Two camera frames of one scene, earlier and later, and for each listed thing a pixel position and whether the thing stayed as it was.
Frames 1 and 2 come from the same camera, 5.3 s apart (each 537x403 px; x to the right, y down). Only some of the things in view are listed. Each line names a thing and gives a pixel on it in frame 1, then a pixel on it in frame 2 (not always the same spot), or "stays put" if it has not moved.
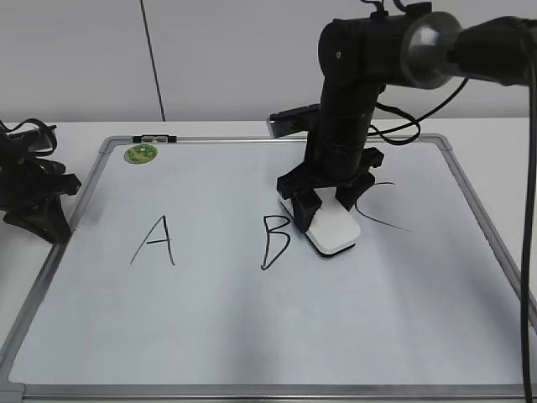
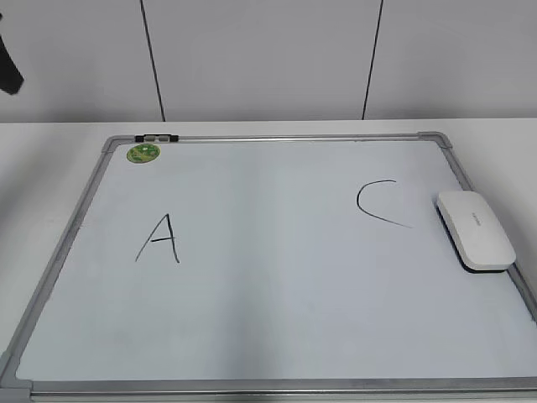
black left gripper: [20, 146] → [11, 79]
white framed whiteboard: [183, 281] stays put
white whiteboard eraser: [334, 227] → [477, 233]
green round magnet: [140, 154] stays put
